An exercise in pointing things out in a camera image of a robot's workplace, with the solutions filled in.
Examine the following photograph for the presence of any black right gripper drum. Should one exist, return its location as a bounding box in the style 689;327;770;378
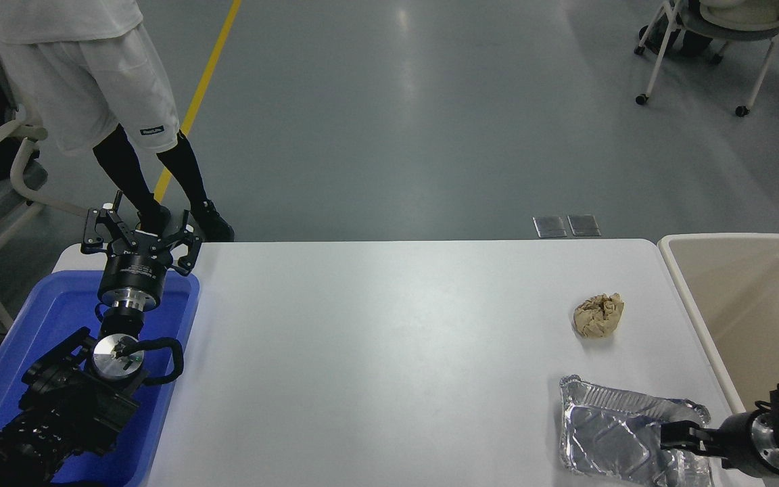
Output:
713;410;768;476

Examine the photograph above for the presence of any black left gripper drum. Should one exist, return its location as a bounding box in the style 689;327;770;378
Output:
99;233;172;298

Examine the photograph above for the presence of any silver foil tray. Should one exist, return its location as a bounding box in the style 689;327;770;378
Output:
559;375;713;487

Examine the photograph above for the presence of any metal floor plate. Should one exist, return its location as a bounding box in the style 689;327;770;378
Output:
567;214;601;237
533;215;567;239

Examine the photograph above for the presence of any blue plastic tray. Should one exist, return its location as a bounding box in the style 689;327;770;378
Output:
0;271;199;487

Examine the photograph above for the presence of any large pale bin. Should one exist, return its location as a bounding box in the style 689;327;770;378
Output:
658;233;779;487

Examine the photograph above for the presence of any crumpled tan paper ball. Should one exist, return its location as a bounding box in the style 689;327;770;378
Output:
573;292;625;339

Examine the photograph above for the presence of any white wheeled chair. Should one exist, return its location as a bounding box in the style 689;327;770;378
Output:
635;0;779;117

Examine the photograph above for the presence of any white frame chair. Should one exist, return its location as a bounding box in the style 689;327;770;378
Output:
0;17;93;332

